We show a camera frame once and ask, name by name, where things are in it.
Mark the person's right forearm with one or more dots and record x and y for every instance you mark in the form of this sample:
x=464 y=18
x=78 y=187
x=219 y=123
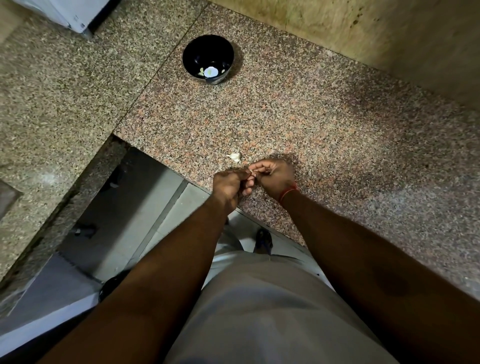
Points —
x=378 y=277

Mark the red thread wristband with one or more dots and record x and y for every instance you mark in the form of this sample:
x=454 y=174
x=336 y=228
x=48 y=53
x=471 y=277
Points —
x=288 y=192

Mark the black floral bowl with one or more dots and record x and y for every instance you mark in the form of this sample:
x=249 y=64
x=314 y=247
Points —
x=208 y=59

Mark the person's left hand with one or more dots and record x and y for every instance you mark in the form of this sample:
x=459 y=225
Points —
x=227 y=185

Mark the garlic clove piece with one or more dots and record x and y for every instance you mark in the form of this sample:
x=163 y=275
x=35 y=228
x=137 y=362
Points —
x=235 y=156

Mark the person's dark shoe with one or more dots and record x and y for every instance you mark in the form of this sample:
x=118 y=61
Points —
x=263 y=242

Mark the person's right thumb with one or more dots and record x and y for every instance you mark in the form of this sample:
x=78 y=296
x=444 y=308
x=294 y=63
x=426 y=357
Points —
x=264 y=169

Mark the white appliance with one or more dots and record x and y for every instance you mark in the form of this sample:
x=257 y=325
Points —
x=71 y=13

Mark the person's right hand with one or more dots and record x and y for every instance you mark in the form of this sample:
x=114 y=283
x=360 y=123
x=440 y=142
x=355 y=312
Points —
x=275 y=178

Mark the person's white shirt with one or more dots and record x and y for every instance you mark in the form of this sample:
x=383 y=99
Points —
x=270 y=311

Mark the person's left forearm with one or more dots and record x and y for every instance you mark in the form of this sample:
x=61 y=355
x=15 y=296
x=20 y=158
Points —
x=150 y=285

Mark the person's left thumb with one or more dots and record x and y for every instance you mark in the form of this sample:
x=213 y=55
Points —
x=242 y=172

